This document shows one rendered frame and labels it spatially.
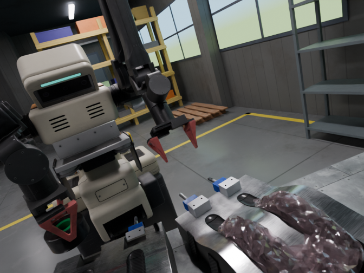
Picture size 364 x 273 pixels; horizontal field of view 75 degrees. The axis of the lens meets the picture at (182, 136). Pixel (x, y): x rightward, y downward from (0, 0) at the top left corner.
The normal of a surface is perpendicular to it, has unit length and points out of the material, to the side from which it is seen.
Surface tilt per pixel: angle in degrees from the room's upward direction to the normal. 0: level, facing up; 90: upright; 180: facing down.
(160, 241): 0
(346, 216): 14
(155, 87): 63
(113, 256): 0
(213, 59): 90
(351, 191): 0
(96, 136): 90
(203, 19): 90
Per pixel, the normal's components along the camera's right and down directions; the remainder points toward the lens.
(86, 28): 0.43, 0.18
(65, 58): 0.07, -0.54
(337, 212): -0.14, -0.83
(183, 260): -0.29, -0.90
